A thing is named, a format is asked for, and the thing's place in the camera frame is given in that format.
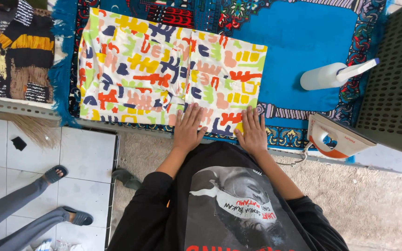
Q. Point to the person's left hand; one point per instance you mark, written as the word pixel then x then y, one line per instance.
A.
pixel 186 134

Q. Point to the person's right hand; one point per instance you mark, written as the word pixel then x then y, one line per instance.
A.
pixel 255 137

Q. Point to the colourful patterned shirt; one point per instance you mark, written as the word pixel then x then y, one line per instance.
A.
pixel 141 69

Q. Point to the grey-green loose sandal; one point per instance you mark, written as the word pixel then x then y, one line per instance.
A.
pixel 126 178

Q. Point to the person's black printed t-shirt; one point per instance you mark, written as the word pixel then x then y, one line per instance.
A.
pixel 222 209

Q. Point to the white and orange clothes iron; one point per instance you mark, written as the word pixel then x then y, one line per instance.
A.
pixel 340 139

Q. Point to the white plastic spray bottle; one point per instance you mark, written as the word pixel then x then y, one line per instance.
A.
pixel 321 76

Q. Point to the blue patterned fringed rug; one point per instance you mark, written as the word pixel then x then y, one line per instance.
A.
pixel 302 41

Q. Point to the beige textured floor mat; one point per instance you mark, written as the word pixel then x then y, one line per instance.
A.
pixel 361 205

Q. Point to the green perforated plastic basket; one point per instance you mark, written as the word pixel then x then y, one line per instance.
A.
pixel 393 87

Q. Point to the straw broom bristles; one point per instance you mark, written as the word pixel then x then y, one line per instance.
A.
pixel 35 130

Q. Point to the small black scrap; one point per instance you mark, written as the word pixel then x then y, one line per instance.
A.
pixel 19 143

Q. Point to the heap of plastic wrappers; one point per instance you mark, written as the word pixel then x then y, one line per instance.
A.
pixel 59 245

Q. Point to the brown black yellow patterned cloth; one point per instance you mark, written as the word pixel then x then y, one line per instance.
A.
pixel 16 59

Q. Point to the grey metal table frame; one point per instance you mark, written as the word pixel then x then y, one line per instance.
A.
pixel 19 108

